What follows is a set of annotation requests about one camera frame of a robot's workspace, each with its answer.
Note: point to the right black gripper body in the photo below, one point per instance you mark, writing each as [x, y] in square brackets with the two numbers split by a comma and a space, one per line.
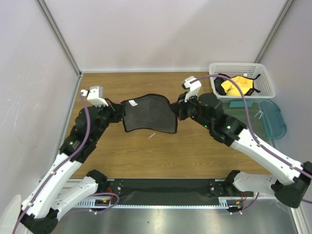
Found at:
[182, 110]

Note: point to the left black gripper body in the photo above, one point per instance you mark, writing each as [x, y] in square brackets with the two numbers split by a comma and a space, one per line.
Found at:
[107, 115]

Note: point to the pink and black towel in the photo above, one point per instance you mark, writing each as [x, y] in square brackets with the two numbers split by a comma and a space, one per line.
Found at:
[150, 111]

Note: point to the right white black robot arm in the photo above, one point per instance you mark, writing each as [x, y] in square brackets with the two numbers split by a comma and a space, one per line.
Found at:
[289, 178]

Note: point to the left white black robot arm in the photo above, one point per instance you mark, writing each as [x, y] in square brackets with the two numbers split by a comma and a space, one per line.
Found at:
[44, 207]

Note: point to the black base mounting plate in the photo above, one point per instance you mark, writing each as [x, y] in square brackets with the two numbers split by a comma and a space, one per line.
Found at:
[169, 192]

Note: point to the teal transparent plastic tray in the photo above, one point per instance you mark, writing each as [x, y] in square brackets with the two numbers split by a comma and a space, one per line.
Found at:
[265, 116]

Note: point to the white perforated plastic basket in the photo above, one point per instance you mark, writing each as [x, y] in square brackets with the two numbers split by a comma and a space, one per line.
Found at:
[256, 71]

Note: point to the white object at left edge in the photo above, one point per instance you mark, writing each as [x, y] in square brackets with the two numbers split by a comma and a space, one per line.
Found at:
[10, 215]

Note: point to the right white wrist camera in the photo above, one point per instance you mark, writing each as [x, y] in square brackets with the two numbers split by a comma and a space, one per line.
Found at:
[192, 86]

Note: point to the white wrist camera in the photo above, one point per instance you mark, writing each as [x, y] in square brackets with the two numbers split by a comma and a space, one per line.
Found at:
[95, 96]
[192, 86]

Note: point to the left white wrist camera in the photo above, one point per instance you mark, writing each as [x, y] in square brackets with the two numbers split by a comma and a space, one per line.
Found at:
[95, 96]

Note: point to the left grey cable duct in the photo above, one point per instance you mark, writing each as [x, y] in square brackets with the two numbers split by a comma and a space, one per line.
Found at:
[95, 202]

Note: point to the grey cable duct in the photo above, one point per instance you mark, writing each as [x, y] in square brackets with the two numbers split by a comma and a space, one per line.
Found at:
[229, 202]
[95, 202]

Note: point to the right grey cable duct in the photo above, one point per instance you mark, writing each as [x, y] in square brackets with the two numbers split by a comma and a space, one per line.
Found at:
[229, 202]

